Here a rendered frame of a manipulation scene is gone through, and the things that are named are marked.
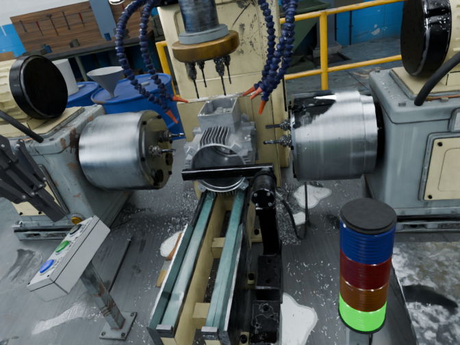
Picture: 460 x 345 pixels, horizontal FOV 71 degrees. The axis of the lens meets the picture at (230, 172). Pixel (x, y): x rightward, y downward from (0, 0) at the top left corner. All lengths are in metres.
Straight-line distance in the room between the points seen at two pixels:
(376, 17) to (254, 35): 5.44
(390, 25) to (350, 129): 5.80
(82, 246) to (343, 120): 0.64
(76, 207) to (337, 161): 0.79
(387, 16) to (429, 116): 5.75
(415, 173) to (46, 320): 0.99
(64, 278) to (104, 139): 0.44
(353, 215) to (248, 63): 0.80
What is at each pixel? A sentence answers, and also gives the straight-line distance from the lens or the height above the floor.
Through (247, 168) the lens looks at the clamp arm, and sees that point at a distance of 0.86.
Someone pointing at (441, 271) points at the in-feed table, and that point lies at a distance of 0.77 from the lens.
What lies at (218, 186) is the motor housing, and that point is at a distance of 0.96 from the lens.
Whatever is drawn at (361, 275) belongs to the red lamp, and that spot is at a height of 1.14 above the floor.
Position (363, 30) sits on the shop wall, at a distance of 6.43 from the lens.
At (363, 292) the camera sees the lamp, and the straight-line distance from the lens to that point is 0.46.
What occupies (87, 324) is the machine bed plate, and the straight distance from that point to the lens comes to 0.96.
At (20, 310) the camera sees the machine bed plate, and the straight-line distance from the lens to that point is 1.12.
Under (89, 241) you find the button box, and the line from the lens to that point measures 0.74.
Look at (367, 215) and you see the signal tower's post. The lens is 0.40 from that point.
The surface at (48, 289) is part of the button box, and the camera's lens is 0.71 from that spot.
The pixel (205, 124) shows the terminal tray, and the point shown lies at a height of 1.12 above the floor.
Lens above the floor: 1.48
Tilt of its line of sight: 32 degrees down
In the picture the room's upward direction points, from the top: 12 degrees counter-clockwise
